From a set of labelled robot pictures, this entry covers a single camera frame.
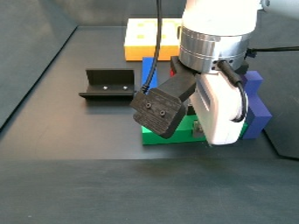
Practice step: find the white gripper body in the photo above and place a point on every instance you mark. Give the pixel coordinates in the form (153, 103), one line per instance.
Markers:
(217, 102)

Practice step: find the green long block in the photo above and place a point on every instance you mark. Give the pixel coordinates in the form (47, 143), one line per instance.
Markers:
(184, 135)

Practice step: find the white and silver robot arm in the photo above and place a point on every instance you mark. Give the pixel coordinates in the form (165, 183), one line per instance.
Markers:
(217, 28)

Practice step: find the yellow board with slots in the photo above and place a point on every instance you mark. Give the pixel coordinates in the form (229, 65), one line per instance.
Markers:
(141, 38)

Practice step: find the purple cross-shaped block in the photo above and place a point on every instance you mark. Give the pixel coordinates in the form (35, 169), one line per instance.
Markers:
(258, 113)

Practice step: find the blue long block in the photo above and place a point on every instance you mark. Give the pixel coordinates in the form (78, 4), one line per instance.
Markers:
(149, 74)

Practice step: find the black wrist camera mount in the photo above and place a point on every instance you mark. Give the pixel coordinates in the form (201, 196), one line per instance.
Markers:
(159, 109)

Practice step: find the black angle bracket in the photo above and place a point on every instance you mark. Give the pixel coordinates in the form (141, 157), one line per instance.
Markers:
(110, 84)

